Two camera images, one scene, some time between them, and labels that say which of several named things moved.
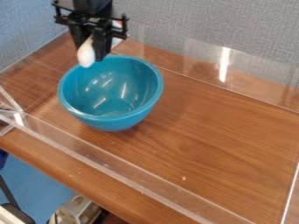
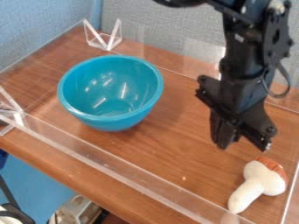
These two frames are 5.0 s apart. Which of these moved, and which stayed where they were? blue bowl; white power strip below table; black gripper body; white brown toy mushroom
Moved: black gripper body; white brown toy mushroom
Stayed: white power strip below table; blue bowl
